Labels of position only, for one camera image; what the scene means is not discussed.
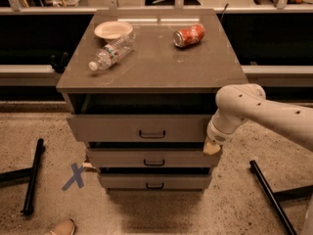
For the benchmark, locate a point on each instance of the black antenna rod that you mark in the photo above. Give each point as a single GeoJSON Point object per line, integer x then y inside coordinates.
{"type": "Point", "coordinates": [223, 12]}

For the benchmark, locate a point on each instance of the blue tape cross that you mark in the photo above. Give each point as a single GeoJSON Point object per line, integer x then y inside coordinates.
{"type": "Point", "coordinates": [76, 177]}

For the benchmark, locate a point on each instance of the white paper bowl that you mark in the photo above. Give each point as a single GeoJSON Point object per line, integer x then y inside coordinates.
{"type": "Point", "coordinates": [113, 30]}

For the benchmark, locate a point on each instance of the clear plastic water bottle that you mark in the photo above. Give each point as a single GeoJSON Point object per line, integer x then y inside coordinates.
{"type": "Point", "coordinates": [112, 53]}

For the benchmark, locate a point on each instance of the black bottom drawer handle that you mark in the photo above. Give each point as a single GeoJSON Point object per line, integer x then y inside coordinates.
{"type": "Point", "coordinates": [154, 186]}

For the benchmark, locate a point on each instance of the black right stand leg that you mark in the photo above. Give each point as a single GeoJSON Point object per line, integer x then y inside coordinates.
{"type": "Point", "coordinates": [276, 198]}

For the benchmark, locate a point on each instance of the beige shoe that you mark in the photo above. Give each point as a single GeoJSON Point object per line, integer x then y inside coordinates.
{"type": "Point", "coordinates": [66, 227]}

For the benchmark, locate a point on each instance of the grey drawer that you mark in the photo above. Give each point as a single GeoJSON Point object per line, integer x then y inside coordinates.
{"type": "Point", "coordinates": [134, 157]}
{"type": "Point", "coordinates": [171, 181]}
{"type": "Point", "coordinates": [125, 128]}

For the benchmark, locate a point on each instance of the grey bottom drawer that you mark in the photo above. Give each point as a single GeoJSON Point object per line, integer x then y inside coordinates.
{"type": "Point", "coordinates": [171, 181]}

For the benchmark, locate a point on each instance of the grey top drawer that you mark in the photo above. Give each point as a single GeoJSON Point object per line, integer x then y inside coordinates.
{"type": "Point", "coordinates": [125, 128]}

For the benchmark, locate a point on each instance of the black drawer handle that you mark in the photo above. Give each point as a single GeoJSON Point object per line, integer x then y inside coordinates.
{"type": "Point", "coordinates": [152, 135]}
{"type": "Point", "coordinates": [154, 186]}
{"type": "Point", "coordinates": [154, 163]}

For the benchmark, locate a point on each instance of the grey middle drawer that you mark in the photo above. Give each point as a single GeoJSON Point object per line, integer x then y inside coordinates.
{"type": "Point", "coordinates": [134, 157]}

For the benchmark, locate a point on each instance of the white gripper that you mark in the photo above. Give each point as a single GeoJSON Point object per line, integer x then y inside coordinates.
{"type": "Point", "coordinates": [217, 135]}

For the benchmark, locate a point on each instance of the black left stand leg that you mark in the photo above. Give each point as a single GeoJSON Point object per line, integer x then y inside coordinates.
{"type": "Point", "coordinates": [29, 175]}

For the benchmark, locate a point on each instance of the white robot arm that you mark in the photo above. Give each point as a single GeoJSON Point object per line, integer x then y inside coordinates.
{"type": "Point", "coordinates": [237, 104]}

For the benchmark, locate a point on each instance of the black middle drawer handle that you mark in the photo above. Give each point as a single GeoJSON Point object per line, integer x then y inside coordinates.
{"type": "Point", "coordinates": [154, 163]}

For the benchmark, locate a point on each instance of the black stand leg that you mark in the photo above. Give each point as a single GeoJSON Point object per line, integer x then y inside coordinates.
{"type": "Point", "coordinates": [276, 198]}
{"type": "Point", "coordinates": [29, 175]}

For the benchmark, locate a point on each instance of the orange soda can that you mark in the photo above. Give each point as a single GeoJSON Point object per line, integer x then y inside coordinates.
{"type": "Point", "coordinates": [189, 35]}

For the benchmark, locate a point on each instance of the black top drawer handle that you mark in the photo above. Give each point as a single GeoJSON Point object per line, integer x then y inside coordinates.
{"type": "Point", "coordinates": [152, 135]}

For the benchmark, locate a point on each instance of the grey drawer cabinet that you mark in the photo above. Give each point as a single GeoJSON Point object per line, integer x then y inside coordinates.
{"type": "Point", "coordinates": [156, 78]}

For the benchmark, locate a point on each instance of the black clamp on rail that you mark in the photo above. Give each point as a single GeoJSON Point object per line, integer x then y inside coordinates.
{"type": "Point", "coordinates": [59, 63]}

